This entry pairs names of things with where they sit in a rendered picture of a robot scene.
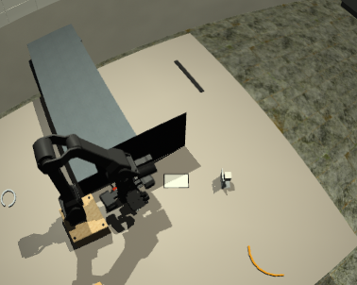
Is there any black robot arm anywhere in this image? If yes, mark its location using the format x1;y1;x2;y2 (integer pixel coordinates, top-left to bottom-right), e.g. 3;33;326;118
33;134;158;226

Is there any white rectangle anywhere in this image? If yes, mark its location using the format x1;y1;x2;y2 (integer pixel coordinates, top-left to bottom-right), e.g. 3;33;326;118
164;175;188;187

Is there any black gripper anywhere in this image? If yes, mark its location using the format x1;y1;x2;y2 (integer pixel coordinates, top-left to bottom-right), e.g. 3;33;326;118
99;175;155;211

